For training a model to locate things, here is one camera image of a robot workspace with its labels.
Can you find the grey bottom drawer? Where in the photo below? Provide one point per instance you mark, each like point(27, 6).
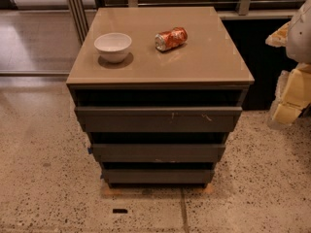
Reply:
point(157, 176)

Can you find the grey drawer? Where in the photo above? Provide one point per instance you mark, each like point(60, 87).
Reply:
point(158, 153)
point(158, 120)
point(157, 176)

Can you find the grey three-drawer cabinet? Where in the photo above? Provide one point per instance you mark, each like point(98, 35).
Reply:
point(206, 71)

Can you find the grey top drawer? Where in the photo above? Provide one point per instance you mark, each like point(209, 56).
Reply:
point(158, 120)

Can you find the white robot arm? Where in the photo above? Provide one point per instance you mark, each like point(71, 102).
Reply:
point(298, 48)

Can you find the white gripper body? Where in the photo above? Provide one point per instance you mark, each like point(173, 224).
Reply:
point(299, 36)

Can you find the crushed orange soda can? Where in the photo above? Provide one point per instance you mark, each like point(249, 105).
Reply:
point(171, 39)

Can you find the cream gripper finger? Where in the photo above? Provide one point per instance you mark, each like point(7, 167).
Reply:
point(279, 37)
point(285, 114)

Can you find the white ceramic bowl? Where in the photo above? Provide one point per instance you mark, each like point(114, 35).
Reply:
point(113, 47)

